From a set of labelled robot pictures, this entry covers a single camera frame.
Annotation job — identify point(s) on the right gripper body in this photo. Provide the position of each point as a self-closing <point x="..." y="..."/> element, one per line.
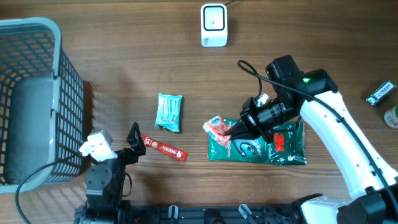
<point x="252" y="116"/>

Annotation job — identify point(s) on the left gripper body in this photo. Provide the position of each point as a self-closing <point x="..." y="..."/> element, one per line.
<point x="127" y="157"/>

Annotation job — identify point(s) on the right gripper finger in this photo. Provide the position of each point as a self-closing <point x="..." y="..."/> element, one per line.
<point x="238" y="129"/>
<point x="243" y="135"/>

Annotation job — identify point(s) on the red white package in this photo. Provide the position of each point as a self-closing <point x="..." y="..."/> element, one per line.
<point x="164" y="148"/>

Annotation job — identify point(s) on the red white small box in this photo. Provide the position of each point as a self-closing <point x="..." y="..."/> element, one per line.
<point x="216" y="128"/>

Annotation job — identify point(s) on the green 3M gloves package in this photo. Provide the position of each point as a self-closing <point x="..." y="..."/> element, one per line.
<point x="287" y="149"/>

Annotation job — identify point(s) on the light green wipes packet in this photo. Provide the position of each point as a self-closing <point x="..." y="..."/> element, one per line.
<point x="168" y="112"/>

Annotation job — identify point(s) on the green white slim box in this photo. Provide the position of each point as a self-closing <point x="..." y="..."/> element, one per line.
<point x="380" y="93"/>

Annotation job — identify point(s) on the green lid jar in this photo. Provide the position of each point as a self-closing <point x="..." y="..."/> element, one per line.
<point x="391" y="117"/>

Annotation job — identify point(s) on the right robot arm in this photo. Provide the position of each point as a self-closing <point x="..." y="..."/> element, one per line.
<point x="314" y="96"/>

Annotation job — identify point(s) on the white barcode scanner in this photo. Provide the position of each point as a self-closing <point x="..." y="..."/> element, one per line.
<point x="214" y="25"/>

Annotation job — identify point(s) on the grey plastic mesh basket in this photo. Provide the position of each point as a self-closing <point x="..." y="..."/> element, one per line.
<point x="42" y="107"/>

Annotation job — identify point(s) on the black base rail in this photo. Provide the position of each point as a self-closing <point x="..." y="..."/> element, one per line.
<point x="267" y="214"/>

